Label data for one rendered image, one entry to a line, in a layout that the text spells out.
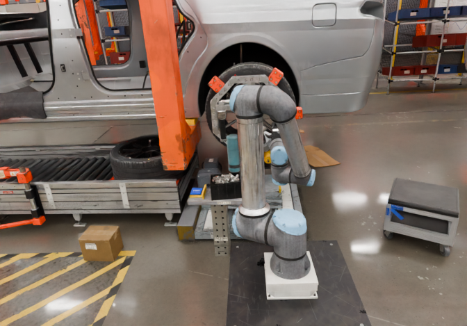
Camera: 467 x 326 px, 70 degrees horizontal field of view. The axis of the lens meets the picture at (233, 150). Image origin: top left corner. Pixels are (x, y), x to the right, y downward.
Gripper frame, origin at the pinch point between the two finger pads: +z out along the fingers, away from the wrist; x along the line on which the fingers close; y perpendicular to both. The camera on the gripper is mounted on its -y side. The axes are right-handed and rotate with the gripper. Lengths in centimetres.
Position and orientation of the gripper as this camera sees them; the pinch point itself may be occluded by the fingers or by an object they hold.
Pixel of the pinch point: (276, 130)
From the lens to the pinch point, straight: 208.3
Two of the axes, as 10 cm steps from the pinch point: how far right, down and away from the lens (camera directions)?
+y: 0.8, 9.3, 3.7
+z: 0.8, -3.7, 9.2
